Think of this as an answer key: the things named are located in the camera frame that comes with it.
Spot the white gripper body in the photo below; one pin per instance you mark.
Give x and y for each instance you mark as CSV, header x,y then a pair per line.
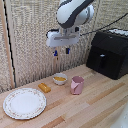
x,y
62,38

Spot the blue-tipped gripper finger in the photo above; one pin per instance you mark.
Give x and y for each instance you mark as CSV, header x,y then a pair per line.
x,y
67,50
55,52

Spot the white bowl with hot dog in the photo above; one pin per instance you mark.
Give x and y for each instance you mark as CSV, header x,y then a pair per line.
x,y
60,79

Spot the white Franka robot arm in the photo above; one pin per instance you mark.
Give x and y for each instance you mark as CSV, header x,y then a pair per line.
x,y
74,12

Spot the white plate with gold rim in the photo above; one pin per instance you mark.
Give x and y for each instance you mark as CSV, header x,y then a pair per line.
x,y
24,103

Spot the pink faceted cup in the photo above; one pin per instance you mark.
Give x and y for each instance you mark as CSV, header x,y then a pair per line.
x,y
77,85

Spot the yellow bread piece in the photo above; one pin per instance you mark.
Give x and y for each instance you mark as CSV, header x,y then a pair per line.
x,y
44,87

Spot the black box appliance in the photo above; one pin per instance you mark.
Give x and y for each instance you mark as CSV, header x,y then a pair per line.
x,y
109,53

